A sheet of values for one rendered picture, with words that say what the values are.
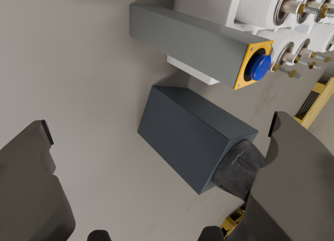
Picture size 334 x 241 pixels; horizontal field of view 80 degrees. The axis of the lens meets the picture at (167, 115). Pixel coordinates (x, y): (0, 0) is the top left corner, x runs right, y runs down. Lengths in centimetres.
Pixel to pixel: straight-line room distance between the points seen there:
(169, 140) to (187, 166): 9
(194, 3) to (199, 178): 43
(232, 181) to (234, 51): 32
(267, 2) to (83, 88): 44
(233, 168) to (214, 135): 9
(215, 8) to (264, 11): 10
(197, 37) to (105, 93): 30
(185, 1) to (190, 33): 20
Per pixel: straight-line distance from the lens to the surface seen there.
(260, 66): 33
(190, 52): 38
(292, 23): 61
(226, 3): 49
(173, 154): 59
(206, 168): 53
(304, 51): 74
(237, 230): 56
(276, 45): 61
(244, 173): 52
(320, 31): 101
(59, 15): 47
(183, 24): 39
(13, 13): 46
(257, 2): 49
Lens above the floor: 45
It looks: 36 degrees down
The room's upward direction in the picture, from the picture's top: 129 degrees clockwise
